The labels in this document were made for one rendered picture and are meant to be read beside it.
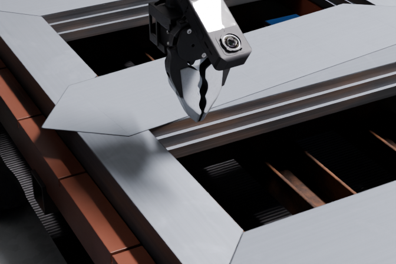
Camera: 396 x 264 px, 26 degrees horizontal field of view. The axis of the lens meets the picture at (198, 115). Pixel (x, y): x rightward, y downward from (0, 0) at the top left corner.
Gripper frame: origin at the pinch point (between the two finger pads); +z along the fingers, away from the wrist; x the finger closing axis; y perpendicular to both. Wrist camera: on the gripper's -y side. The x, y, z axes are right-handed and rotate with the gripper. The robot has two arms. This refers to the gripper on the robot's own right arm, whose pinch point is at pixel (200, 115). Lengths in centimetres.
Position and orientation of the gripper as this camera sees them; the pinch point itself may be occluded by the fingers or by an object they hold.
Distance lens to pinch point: 111.0
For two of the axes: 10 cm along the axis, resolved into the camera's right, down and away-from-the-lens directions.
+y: -4.9, -4.4, 7.5
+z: 0.1, 8.6, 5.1
